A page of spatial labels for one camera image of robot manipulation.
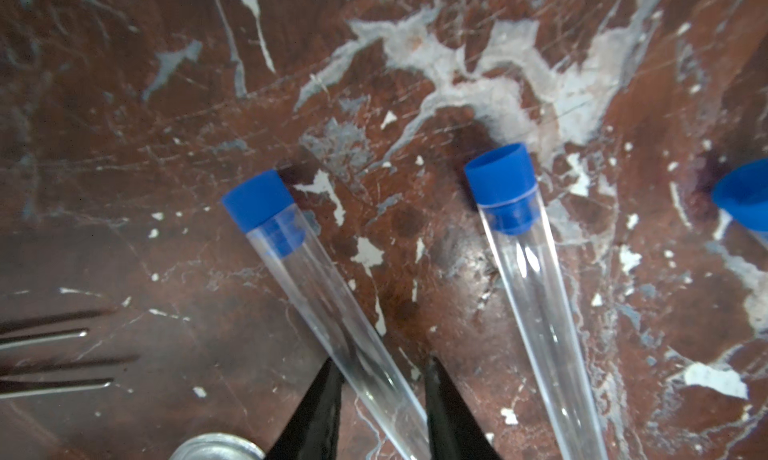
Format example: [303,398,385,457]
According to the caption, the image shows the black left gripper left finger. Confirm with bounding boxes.
[265,358,344,460]

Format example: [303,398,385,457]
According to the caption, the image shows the metal tweezers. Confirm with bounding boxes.
[1,309,140,401]

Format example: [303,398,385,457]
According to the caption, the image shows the blue capped test tube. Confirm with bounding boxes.
[712,158,768,248]
[464,143,608,459]
[222,170,431,459]

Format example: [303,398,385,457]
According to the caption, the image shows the small glass jar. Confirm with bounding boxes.
[170,432,265,460]

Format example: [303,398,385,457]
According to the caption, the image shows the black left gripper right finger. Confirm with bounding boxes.
[424,355,501,460]

